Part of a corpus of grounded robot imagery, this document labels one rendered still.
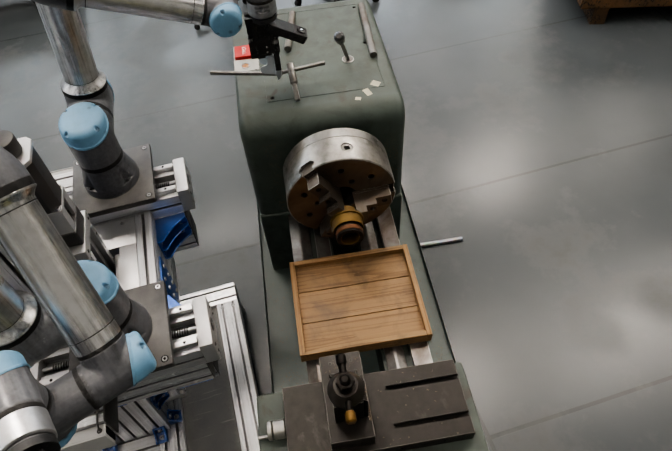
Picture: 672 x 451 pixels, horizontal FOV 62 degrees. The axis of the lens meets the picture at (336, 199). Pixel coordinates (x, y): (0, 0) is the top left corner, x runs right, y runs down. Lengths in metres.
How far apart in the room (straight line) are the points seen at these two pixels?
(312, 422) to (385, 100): 0.88
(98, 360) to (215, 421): 1.35
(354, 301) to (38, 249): 0.95
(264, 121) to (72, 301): 0.85
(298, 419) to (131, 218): 0.74
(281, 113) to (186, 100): 2.19
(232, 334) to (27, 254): 1.54
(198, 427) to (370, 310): 0.94
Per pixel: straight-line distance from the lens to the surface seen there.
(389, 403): 1.42
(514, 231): 2.95
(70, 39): 1.54
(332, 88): 1.67
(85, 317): 0.95
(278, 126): 1.60
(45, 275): 0.94
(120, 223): 1.71
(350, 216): 1.50
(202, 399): 2.32
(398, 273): 1.68
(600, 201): 3.21
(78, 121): 1.55
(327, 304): 1.63
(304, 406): 1.43
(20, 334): 1.19
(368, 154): 1.53
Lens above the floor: 2.31
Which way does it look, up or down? 50 degrees down
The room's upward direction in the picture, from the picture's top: 5 degrees counter-clockwise
